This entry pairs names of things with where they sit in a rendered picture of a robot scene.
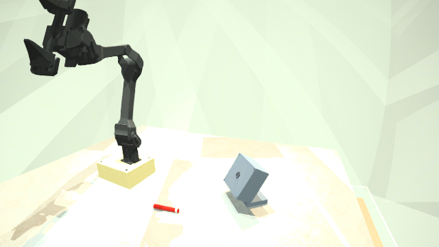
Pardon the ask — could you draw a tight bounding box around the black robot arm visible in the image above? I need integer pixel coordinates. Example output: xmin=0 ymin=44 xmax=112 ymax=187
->
xmin=60 ymin=8 xmax=144 ymax=165

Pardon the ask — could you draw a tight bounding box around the red peg with white band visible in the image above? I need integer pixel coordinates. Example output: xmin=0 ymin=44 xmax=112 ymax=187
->
xmin=153 ymin=204 xmax=180 ymax=213

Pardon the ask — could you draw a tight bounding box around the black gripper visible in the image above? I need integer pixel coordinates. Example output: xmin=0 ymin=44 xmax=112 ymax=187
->
xmin=23 ymin=0 xmax=76 ymax=77

